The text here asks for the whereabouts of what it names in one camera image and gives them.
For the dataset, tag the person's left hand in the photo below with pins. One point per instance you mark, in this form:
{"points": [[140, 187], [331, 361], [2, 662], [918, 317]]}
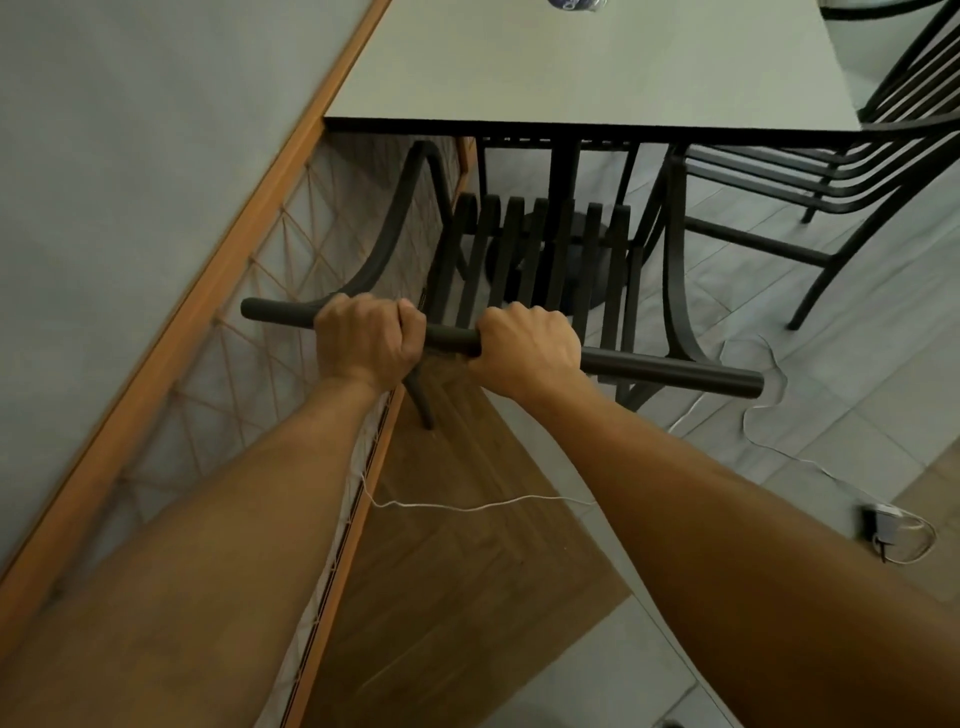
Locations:
{"points": [[364, 345]]}

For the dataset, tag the black slatted metal chair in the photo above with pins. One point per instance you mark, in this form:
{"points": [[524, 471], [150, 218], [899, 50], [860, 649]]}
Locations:
{"points": [[660, 369], [885, 174]]}

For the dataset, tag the person's right thumb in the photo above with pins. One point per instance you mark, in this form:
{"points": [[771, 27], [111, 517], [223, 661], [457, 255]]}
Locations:
{"points": [[480, 341]]}

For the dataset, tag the person's left forearm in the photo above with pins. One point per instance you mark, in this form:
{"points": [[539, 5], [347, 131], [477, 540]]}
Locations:
{"points": [[195, 555]]}

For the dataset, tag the person's right hand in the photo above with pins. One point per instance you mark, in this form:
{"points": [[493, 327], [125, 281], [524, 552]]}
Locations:
{"points": [[529, 352]]}

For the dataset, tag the person's left thumb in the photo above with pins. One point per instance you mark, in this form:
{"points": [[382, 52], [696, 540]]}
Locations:
{"points": [[415, 330]]}

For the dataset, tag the grey power adapter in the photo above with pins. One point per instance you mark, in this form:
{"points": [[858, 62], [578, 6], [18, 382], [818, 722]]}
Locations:
{"points": [[882, 523]]}

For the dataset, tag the orange wooden railing frame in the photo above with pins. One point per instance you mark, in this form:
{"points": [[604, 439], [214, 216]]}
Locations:
{"points": [[186, 315]]}

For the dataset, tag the blue and white object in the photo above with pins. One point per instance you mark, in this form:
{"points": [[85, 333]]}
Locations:
{"points": [[576, 4]]}

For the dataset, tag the person's right forearm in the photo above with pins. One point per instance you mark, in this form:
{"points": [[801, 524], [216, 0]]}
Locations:
{"points": [[750, 585]]}

